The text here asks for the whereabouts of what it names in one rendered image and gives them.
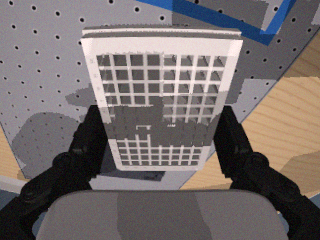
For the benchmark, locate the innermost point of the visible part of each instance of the blue tape outline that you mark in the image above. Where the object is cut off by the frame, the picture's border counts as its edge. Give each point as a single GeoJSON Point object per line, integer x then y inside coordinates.
{"type": "Point", "coordinates": [221, 20]}

